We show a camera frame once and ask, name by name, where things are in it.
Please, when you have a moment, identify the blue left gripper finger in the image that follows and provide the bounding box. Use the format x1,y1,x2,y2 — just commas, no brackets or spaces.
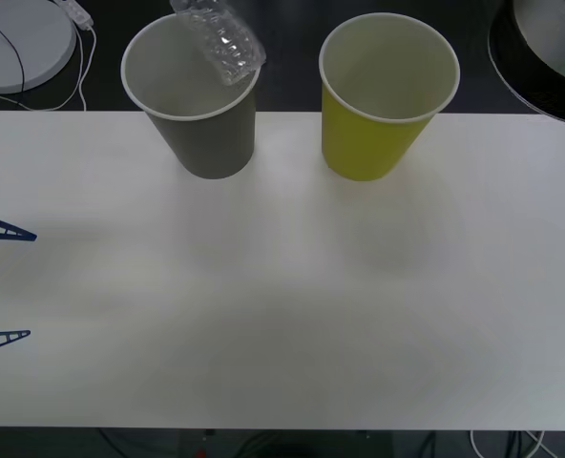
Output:
0,211,38,242
0,328,32,356

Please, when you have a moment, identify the clear bottle with green cap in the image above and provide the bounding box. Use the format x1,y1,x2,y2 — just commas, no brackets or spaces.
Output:
169,0,268,88

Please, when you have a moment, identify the white round floor base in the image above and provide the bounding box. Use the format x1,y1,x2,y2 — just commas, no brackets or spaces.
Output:
0,0,79,95

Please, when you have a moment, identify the white power strip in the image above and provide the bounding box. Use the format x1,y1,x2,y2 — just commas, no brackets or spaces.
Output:
52,0,95,32

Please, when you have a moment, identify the yellow-green plastic waste bin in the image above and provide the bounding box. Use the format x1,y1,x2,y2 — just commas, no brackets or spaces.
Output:
317,12,461,183

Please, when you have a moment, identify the thin black cable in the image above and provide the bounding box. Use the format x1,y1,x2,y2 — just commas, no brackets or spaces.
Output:
0,8,27,94

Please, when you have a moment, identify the white cable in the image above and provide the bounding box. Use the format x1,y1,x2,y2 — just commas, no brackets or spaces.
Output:
469,428,547,458
0,26,98,114

